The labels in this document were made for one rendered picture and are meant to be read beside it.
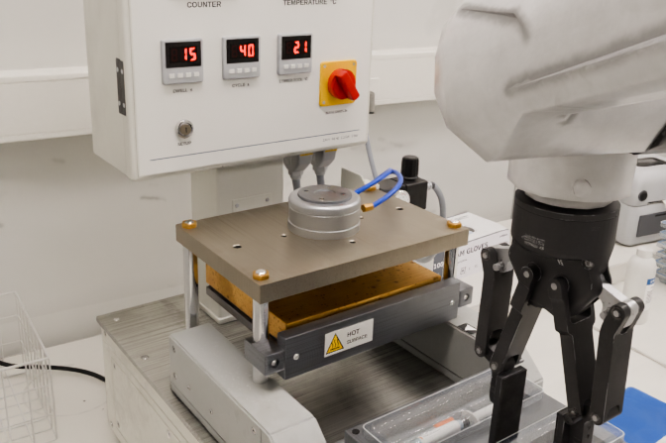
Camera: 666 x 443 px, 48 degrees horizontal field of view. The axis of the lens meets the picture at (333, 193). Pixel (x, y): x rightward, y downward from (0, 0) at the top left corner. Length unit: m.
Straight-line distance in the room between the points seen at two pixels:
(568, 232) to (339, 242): 0.30
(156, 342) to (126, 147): 0.26
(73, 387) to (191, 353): 0.46
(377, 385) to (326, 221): 0.21
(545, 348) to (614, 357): 0.80
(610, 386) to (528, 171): 0.17
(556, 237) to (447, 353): 0.37
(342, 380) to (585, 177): 0.45
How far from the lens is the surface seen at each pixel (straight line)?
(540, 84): 0.35
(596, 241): 0.55
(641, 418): 1.24
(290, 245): 0.76
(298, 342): 0.72
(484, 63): 0.39
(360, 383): 0.88
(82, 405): 1.19
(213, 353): 0.79
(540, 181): 0.53
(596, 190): 0.53
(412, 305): 0.80
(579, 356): 0.59
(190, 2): 0.83
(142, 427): 0.98
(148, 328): 0.99
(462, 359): 0.87
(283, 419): 0.70
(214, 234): 0.79
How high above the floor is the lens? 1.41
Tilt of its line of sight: 19 degrees down
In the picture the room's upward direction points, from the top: 2 degrees clockwise
